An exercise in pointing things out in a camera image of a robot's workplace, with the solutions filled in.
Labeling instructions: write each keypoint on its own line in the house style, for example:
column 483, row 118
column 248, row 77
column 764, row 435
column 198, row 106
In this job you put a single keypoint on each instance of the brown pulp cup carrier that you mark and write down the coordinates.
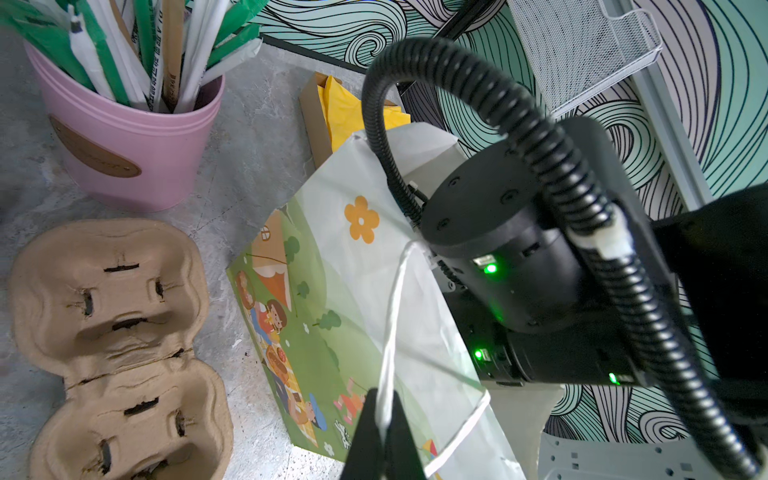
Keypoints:
column 112, row 307

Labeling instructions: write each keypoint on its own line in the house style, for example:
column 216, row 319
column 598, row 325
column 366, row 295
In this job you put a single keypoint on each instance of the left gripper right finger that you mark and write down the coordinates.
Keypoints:
column 401, row 458

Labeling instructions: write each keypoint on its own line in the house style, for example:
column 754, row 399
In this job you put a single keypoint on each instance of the clear acrylic wall holder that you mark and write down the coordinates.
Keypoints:
column 578, row 49

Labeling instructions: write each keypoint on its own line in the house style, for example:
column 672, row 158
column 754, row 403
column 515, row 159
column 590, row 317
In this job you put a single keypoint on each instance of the aluminium rail right wall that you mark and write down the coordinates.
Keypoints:
column 662, row 112

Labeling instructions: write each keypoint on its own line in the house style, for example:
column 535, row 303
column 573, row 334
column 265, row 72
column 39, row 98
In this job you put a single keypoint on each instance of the brown cardboard napkin tray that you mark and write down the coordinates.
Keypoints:
column 314, row 121

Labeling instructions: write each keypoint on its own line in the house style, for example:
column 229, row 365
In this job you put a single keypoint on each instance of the pink cup holder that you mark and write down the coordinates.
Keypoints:
column 124, row 157

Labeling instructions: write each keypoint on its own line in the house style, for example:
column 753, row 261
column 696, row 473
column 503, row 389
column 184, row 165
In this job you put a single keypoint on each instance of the yellow napkin stack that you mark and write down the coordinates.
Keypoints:
column 342, row 112

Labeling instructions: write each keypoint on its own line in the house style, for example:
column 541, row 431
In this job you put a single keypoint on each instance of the white paper takeout bag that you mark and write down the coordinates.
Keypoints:
column 314, row 288

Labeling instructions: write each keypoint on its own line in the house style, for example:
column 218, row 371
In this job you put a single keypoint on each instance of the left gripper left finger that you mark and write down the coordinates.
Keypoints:
column 365, row 459

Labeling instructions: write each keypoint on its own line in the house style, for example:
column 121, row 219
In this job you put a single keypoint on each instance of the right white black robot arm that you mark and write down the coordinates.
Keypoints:
column 562, row 276

